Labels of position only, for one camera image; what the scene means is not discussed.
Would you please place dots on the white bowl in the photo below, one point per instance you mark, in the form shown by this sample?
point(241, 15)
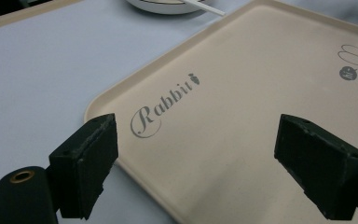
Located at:
point(164, 5)

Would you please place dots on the beige plastic tray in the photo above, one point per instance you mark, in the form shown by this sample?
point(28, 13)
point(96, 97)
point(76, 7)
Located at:
point(236, 118)

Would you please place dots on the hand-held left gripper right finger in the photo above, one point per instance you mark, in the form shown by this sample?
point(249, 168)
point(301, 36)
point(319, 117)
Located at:
point(320, 165)

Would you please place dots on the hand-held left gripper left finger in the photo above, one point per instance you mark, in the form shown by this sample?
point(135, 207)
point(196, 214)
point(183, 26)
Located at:
point(84, 168)

